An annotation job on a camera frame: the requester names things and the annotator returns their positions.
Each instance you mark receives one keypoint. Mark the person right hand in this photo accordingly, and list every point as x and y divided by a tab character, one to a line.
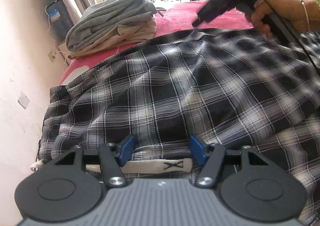
291	10

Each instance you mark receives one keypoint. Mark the wall switch plate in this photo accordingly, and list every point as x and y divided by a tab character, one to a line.
23	100

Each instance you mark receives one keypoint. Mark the wall power outlet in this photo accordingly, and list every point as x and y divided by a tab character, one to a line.
52	56

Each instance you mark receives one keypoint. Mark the folded grey blanket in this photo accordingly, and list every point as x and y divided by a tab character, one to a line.
100	18

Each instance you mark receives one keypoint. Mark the folded beige garment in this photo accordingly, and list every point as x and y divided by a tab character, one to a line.
119	36

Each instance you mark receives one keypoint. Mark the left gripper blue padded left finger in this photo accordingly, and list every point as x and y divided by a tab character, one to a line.
126	148

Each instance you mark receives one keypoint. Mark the black white plaid garment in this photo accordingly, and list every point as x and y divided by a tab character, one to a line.
231	87

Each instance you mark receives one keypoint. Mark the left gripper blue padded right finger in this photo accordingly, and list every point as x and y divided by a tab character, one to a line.
198	149

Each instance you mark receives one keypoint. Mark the dark water dispenser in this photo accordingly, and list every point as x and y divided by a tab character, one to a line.
59	19

